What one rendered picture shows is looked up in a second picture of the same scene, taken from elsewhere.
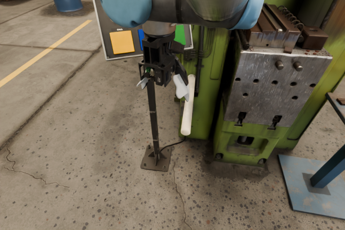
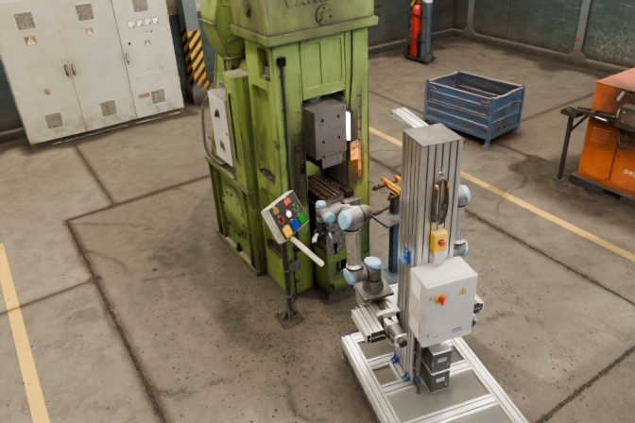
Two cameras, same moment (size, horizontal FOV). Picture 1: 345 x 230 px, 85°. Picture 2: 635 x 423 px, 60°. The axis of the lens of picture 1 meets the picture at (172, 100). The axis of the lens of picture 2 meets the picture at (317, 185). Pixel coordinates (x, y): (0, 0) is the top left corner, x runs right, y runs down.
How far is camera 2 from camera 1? 3.65 m
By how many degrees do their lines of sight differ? 35
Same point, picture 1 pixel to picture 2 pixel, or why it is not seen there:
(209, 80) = (303, 235)
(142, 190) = (300, 337)
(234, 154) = (340, 279)
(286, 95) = not seen: hidden behind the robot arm
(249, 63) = not seen: hidden behind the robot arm
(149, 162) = (288, 322)
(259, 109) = (342, 237)
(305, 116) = (364, 231)
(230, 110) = (329, 245)
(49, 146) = (194, 366)
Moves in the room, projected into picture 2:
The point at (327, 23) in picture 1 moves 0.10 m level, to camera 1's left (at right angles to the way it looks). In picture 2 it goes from (349, 180) to (341, 184)
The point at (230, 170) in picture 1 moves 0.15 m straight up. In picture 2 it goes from (343, 294) to (342, 280)
